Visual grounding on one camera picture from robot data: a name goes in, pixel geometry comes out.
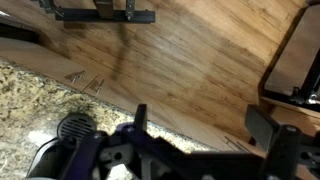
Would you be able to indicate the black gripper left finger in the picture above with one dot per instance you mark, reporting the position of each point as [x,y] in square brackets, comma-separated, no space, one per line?
[141,116]

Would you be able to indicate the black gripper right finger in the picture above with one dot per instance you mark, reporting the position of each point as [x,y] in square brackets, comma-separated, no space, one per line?
[263,128]

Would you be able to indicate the black and white coffee machine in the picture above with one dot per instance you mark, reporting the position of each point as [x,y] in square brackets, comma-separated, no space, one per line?
[46,156]

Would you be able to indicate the black metal stand base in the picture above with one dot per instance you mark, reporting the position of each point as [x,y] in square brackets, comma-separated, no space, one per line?
[83,15]

